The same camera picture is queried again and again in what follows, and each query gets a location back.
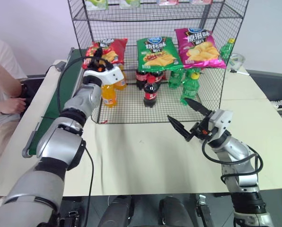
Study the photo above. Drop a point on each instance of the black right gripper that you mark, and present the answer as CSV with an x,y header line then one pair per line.
x,y
201,130

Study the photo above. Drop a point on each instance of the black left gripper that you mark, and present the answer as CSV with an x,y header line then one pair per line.
x,y
102,64

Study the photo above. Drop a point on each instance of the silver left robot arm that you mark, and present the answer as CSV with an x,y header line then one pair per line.
x,y
58,144

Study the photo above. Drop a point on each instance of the person's bare forearm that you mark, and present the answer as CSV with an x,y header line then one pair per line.
x,y
2,91

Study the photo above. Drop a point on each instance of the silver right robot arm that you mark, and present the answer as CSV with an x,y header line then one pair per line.
x,y
235,146

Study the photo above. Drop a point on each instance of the grey conveyor motor box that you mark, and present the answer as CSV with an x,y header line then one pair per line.
x,y
60,65

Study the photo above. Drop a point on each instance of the green conveyor belt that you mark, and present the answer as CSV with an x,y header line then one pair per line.
x,y
67,82

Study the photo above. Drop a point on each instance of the person's bare hand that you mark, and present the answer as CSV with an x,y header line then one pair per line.
x,y
13,106

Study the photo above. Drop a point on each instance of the red chips bag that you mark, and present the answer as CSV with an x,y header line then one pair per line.
x,y
116,48

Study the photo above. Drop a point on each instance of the green soda bottle yellow cap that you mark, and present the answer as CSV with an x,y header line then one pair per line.
x,y
190,88

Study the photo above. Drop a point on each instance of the orange soda bottle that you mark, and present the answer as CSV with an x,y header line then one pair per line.
x,y
109,95
121,81

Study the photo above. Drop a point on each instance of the green snack package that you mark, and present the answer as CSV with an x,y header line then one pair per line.
x,y
97,3
130,2

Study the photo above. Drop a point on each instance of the green chips bag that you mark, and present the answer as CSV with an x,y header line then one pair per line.
x,y
155,52

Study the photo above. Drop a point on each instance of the magenta chips bag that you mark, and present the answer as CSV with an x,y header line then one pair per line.
x,y
200,49

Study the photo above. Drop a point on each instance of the white marker pen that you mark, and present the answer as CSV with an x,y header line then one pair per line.
x,y
241,72

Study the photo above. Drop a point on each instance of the clear glass bowl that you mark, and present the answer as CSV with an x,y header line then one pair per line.
x,y
237,61

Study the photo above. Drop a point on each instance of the black side table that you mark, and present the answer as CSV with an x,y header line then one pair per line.
x,y
268,85

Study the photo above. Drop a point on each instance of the pink snack package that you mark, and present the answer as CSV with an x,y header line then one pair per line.
x,y
167,2

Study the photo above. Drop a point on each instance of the person in white shirt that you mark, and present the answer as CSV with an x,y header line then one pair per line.
x,y
1,71

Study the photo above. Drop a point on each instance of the dark rounded shape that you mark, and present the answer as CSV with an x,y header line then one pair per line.
x,y
175,211
117,211

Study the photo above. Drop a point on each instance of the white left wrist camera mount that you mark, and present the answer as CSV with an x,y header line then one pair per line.
x,y
110,75

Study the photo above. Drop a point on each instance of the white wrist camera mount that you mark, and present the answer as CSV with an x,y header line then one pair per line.
x,y
110,75
222,118

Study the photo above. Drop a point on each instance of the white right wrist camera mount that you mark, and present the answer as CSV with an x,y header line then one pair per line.
x,y
222,118

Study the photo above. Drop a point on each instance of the black metal bracket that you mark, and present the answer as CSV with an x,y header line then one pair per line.
x,y
203,210

